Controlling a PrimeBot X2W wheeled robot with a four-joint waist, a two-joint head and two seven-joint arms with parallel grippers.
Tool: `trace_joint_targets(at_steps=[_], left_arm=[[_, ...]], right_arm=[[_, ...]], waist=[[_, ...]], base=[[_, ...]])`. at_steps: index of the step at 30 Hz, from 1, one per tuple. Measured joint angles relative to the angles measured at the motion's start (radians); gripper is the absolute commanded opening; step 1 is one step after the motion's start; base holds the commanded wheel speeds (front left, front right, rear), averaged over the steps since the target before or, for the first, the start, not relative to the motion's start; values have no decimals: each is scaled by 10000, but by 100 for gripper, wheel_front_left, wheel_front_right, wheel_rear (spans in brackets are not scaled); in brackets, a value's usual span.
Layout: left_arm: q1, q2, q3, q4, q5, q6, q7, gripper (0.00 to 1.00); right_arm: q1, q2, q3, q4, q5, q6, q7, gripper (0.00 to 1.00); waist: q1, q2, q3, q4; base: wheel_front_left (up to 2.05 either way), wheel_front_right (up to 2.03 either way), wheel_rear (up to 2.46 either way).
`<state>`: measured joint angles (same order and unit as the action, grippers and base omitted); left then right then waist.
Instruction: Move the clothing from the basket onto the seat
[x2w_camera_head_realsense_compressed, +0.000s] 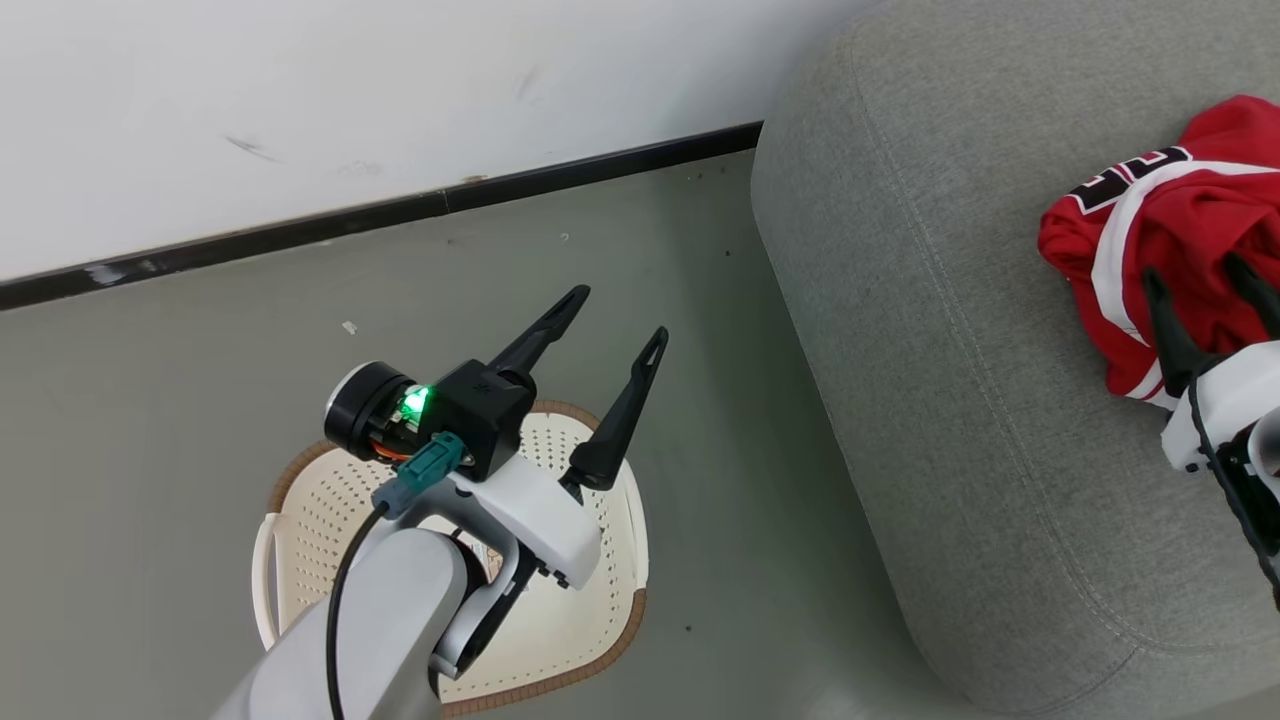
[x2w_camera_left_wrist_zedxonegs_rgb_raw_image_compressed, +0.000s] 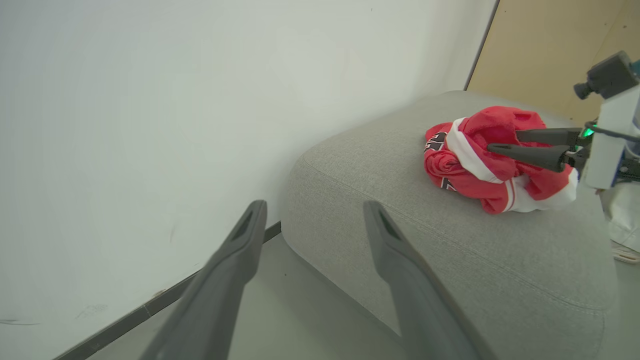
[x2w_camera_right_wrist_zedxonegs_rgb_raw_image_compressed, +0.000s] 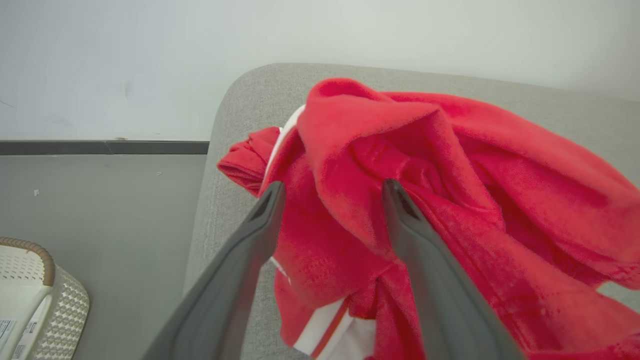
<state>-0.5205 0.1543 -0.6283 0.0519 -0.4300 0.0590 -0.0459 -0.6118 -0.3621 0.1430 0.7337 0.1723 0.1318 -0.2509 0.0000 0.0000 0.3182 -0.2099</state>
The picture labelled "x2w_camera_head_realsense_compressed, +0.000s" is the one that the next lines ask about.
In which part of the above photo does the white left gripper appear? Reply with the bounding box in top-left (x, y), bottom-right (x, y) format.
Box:
top-left (445, 285), bottom-right (669, 591)

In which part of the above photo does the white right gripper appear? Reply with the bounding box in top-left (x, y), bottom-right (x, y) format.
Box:
top-left (1142, 252), bottom-right (1280, 473)

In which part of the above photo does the red white sports jersey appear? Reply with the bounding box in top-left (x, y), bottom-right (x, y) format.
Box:
top-left (1038, 95), bottom-right (1280, 411)

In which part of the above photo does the cream perforated laundry basket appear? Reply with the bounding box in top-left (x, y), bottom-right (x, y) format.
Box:
top-left (252, 400), bottom-right (649, 717)

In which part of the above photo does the grey fabric sofa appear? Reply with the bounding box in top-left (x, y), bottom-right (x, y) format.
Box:
top-left (750, 0), bottom-right (1280, 716)

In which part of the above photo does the black left cable teal plug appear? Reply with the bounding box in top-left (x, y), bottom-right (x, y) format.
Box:
top-left (327, 432), bottom-right (467, 720)

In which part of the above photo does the black wall baseboard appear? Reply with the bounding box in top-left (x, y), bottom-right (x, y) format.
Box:
top-left (0, 122), bottom-right (764, 311)

